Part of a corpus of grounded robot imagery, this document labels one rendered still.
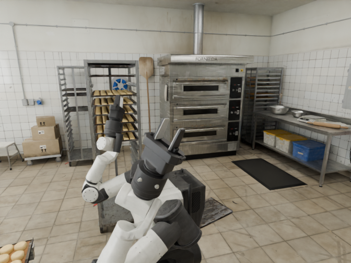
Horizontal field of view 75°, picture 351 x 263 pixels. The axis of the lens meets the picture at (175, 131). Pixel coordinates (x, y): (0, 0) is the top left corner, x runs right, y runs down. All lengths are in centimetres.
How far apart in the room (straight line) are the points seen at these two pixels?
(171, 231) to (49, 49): 469
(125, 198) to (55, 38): 468
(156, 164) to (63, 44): 467
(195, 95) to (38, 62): 306
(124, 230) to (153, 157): 23
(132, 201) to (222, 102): 402
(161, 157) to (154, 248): 34
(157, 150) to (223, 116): 404
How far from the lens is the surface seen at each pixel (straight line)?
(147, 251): 81
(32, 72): 525
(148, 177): 58
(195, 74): 429
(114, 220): 274
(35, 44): 524
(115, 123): 118
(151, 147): 58
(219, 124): 461
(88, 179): 125
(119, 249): 71
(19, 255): 133
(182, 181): 104
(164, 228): 82
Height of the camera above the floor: 171
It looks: 15 degrees down
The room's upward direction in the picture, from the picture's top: straight up
